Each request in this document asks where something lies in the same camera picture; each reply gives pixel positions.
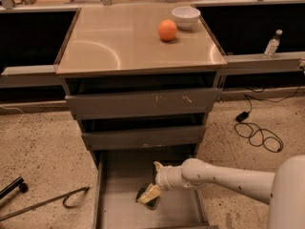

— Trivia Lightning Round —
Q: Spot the grey top drawer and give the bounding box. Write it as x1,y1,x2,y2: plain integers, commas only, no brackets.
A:
66,88,217,120

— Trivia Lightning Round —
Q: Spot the grey metal drawer cabinet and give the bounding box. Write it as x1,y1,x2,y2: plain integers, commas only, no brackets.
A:
52,2,228,229

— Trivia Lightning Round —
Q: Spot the black power adapter cable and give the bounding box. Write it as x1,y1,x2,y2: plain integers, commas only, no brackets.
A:
234,85,303,154

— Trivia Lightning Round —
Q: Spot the orange fruit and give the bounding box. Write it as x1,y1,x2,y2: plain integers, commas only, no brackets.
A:
158,20,177,41

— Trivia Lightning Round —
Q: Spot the black caster wheel leg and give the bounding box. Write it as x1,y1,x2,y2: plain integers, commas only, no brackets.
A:
0,177,29,199

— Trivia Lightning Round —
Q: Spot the white bowl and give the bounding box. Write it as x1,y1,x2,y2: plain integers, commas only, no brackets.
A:
172,7,200,30

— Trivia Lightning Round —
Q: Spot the grey open bottom drawer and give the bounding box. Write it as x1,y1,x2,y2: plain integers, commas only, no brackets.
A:
92,147,218,229

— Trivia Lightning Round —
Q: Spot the grey metal left rail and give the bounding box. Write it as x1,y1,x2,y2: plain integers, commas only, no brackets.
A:
0,65,61,89

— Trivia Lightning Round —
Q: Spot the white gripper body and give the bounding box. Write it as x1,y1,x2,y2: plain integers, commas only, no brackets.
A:
155,166,184,191

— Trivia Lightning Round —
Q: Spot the green yellow sponge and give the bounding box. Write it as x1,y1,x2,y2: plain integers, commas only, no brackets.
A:
135,186,160,210

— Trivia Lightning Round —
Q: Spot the clear plastic water bottle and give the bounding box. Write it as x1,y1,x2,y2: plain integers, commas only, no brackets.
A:
264,30,283,58

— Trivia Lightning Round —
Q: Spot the grey metal side rail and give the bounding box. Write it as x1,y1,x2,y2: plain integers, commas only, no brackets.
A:
220,52,305,75

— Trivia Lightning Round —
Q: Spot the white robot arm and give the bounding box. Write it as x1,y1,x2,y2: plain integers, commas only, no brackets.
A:
139,155,305,229

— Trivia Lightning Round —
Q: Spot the metal rod with hook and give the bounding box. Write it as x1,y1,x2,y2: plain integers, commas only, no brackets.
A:
0,186,90,221

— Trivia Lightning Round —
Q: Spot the grey middle drawer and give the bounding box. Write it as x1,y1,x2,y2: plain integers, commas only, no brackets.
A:
82,126,205,150

